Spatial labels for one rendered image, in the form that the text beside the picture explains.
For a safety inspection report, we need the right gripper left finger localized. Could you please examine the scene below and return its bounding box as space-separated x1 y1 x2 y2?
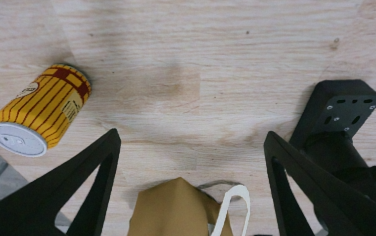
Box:
0 128 121 236

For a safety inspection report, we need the tan bag with white handle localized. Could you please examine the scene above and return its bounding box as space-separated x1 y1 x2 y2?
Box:
127 178 250 236

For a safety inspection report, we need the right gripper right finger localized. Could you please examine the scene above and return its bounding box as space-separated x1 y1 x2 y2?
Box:
263 131 376 236

